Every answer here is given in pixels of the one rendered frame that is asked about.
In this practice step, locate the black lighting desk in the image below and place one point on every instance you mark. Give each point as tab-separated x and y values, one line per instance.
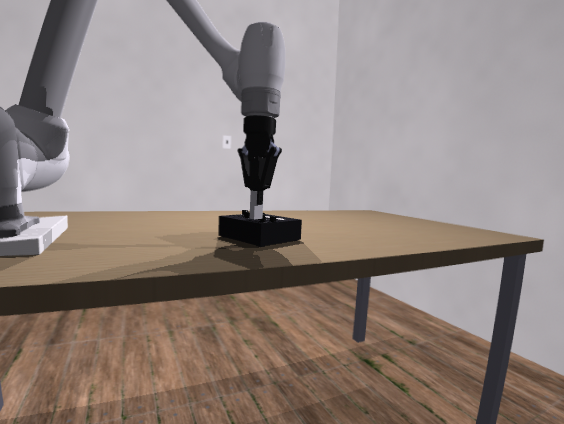
269	230

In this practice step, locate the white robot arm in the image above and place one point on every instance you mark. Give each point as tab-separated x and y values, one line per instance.
40	157

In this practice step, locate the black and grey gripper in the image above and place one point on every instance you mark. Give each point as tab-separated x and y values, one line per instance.
260	129

